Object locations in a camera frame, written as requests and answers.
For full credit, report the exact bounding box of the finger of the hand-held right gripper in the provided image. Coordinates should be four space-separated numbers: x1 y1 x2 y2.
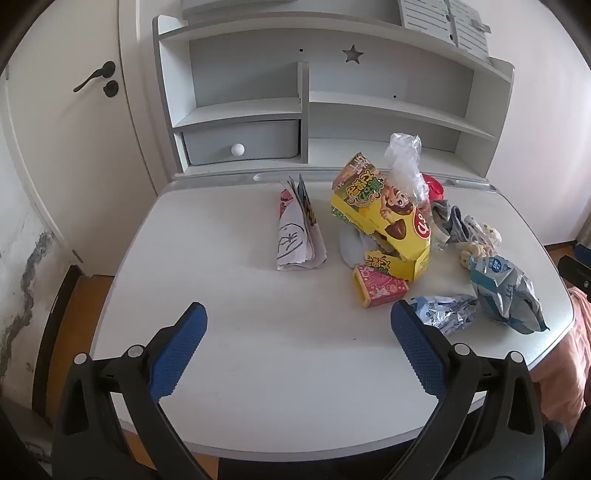
557 255 591 296

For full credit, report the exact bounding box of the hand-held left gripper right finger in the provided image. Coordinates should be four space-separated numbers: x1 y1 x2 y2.
390 299 548 480

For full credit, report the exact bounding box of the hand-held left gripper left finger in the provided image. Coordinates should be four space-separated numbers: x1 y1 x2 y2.
52 301 218 480

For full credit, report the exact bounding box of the pink snack box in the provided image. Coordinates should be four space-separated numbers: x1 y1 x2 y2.
352 264 410 308

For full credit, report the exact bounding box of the crumpled silver wrapper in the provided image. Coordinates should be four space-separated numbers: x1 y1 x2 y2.
409 294 478 335

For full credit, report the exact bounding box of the blue white snack bag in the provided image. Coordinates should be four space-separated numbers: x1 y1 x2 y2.
469 254 550 334

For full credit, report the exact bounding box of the pink blanket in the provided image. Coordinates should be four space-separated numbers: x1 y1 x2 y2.
531 286 591 425

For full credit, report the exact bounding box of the patterned white sock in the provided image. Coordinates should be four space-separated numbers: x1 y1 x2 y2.
458 215 502 269

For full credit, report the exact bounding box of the yellow snack box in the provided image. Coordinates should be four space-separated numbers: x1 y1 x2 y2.
331 152 432 282

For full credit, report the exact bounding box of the pale blue tissue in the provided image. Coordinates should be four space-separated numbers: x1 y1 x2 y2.
338 226 384 268

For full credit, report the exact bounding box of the grey sock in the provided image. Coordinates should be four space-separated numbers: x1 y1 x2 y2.
430 199 467 252

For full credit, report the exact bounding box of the folded paper booklet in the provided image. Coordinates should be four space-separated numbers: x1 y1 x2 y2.
276 174 328 271

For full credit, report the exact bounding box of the clear plastic bag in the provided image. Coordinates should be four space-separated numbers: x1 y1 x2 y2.
385 133 431 204

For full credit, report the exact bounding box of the grey drawer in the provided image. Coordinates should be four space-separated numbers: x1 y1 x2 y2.
181 119 301 166

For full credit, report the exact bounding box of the white door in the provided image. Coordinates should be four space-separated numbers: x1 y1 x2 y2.
0 0 160 278

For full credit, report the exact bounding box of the white desk shelf unit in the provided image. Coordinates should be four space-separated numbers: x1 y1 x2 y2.
152 0 515 178

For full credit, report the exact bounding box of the grey louvered panel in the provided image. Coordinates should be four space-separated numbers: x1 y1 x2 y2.
398 0 491 61

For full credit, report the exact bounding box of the black door handle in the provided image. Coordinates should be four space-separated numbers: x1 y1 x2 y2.
73 61 116 93

